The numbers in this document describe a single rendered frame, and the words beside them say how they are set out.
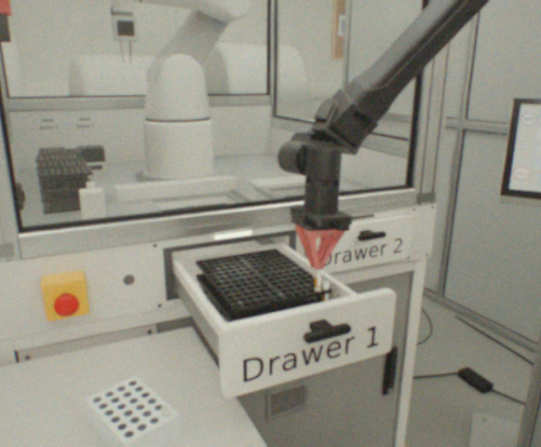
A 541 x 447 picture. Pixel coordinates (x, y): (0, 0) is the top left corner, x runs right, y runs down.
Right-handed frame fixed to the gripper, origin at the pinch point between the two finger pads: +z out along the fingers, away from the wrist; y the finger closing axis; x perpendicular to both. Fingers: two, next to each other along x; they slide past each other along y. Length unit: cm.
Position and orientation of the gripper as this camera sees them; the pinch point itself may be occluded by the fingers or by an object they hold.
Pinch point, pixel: (317, 264)
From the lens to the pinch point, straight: 80.9
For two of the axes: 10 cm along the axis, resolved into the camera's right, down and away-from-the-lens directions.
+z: -0.4, 9.7, 2.2
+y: 4.0, 2.2, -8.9
